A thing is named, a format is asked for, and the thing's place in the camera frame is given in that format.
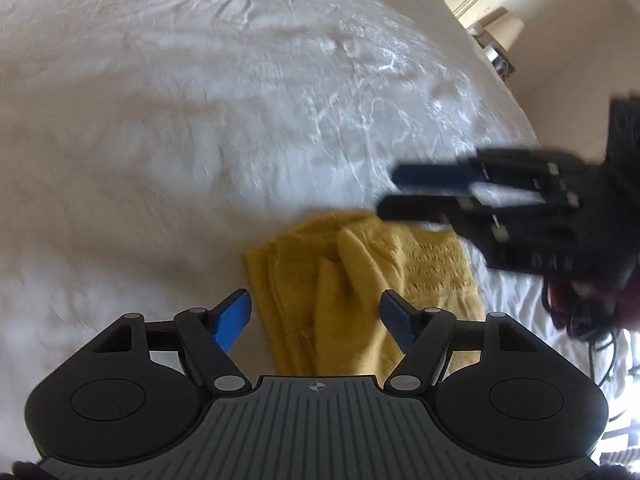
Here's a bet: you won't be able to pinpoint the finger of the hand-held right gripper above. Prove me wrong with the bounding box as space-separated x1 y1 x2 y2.
391 148 552 201
376 194 512 247

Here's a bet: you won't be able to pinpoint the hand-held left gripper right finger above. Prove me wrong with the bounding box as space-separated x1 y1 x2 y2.
380 290 544 394

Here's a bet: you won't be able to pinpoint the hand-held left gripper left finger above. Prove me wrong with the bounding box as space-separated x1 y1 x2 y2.
92 289 253 397

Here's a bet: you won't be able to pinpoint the yellow knit sweater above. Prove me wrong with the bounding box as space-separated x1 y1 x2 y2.
244 211 486 379

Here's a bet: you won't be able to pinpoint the person's right forearm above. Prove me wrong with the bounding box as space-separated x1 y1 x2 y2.
542 275 640 335

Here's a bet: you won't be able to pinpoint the cream nightstand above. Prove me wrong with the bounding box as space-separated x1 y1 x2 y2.
477 30 518 81

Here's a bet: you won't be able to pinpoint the table lamp with beige shade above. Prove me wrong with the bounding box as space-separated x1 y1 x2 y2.
491 14 527 57

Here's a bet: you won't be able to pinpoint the black cables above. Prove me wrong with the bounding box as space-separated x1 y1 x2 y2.
545 285 636 401

